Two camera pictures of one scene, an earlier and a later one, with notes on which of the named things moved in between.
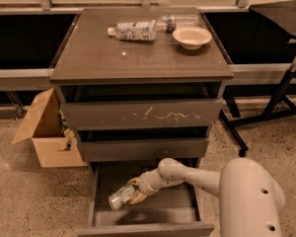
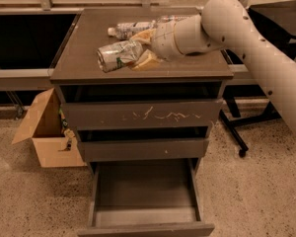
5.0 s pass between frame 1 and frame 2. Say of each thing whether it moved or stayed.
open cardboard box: stayed
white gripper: moved
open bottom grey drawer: stayed
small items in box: stayed
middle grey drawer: stayed
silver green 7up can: moved
